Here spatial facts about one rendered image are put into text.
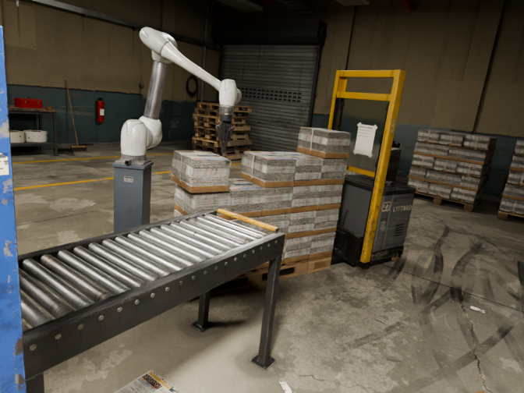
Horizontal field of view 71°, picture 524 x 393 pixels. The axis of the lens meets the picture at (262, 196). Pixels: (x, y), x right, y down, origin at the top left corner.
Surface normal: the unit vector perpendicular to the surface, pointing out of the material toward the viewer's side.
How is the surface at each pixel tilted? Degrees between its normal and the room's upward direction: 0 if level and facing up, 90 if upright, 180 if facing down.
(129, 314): 90
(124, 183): 90
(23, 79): 90
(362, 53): 90
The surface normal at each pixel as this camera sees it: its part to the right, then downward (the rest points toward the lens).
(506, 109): -0.59, 0.15
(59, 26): 0.80, 0.23
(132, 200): 0.00, 0.25
